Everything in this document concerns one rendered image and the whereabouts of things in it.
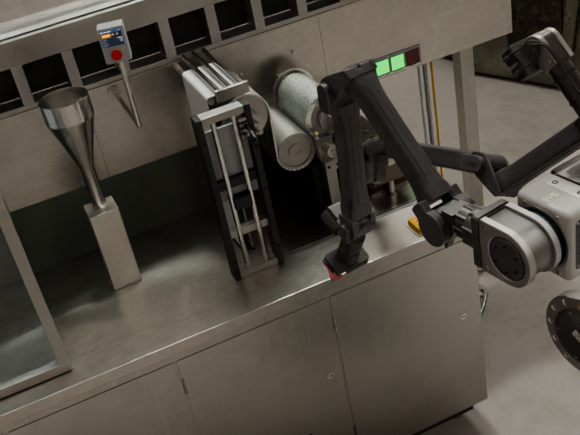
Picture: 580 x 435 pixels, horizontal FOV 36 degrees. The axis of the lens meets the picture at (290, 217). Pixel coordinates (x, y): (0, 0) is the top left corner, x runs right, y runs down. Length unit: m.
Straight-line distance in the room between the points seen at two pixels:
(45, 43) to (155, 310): 0.84
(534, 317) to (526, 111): 1.81
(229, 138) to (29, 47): 0.65
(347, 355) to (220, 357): 0.43
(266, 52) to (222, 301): 0.84
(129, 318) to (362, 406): 0.84
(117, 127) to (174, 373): 0.80
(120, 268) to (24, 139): 0.49
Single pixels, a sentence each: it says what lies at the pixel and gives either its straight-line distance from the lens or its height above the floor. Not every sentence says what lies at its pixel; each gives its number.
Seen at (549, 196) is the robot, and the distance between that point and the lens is 1.72.
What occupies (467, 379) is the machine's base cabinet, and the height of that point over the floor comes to 0.24.
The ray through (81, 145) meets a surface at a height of 1.40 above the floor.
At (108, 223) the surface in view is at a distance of 2.70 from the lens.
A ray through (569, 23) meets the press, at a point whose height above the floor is 0.45.
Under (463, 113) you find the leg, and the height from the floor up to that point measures 0.79.
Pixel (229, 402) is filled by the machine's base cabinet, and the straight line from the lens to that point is 2.77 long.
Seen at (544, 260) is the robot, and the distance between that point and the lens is 1.69.
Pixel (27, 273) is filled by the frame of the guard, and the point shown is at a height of 1.24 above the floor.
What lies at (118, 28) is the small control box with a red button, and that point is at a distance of 2.43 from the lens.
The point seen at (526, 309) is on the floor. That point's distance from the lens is 3.85.
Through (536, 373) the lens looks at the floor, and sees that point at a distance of 3.57.
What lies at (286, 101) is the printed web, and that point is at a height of 1.26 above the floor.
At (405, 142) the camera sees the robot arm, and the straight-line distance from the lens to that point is 1.85.
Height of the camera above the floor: 2.46
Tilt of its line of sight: 32 degrees down
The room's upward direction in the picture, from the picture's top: 12 degrees counter-clockwise
